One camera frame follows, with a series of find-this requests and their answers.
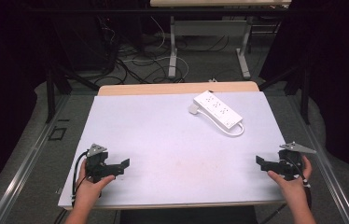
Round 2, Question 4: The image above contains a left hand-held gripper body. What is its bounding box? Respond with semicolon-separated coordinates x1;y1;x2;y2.
84;143;119;184

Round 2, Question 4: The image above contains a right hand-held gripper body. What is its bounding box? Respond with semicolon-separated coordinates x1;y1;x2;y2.
275;141;317;182

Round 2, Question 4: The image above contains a person's left hand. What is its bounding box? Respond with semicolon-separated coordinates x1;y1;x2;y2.
74;160;116;210

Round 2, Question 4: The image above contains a person's right hand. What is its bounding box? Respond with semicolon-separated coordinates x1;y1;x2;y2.
267;155;314;213

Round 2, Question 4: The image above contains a white table mat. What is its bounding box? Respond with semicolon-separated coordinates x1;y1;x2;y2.
58;91;286;208

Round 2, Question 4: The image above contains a white power strip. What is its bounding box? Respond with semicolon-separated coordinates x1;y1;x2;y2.
192;90;244;131

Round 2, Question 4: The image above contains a black metal stand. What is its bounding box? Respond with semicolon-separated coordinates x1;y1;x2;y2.
258;59;312;126
44;59;102;124

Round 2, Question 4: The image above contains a wooden table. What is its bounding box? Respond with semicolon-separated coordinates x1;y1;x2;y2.
58;80;286;211

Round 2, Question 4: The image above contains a white desk with metal legs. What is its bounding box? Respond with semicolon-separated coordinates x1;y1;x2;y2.
149;0;292;80

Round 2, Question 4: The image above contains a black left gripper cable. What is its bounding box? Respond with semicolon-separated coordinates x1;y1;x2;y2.
70;150;91;207

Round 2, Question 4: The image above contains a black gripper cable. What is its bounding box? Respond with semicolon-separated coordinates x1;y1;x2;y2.
70;150;91;207
287;155;314;210

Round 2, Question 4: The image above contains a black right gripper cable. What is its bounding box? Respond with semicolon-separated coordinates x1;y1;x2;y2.
287;155;314;210

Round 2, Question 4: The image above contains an aluminium floor rail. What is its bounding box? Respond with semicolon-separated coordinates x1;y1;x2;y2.
0;94;71;224
286;94;349;224

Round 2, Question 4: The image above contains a white power strip cable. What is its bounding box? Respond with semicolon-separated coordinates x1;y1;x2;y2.
195;109;245;137

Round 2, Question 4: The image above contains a tangle of floor cables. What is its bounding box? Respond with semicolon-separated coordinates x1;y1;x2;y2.
96;15;236;86

